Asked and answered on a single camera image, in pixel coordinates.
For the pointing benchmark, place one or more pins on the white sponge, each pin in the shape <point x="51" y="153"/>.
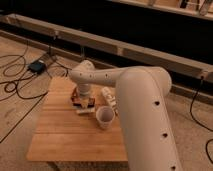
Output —
<point x="82" y="111"/>

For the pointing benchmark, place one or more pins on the white paper cup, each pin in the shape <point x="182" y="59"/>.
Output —
<point x="105" y="116"/>

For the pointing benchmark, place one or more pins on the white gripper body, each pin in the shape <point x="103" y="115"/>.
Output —
<point x="84" y="90"/>

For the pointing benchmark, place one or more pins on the wooden table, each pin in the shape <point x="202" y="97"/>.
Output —
<point x="62" y="135"/>

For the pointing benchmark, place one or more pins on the long wooden shelf beam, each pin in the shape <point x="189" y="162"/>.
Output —
<point x="171" y="62"/>

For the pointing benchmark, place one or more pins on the dark power adapter box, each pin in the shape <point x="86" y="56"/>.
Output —
<point x="37" y="67"/>

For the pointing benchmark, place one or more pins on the dark rectangular eraser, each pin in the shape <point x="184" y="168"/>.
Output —
<point x="83" y="102"/>

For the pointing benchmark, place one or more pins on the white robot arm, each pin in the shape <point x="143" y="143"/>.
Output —
<point x="140" y="100"/>

